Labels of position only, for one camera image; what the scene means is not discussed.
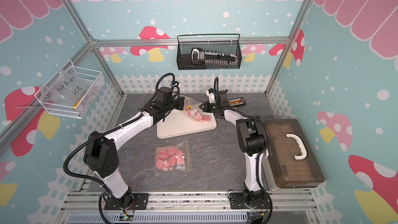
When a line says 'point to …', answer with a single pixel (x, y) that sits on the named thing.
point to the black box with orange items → (237, 101)
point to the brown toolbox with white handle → (294, 160)
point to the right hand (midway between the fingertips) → (199, 105)
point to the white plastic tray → (178, 123)
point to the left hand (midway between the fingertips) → (184, 99)
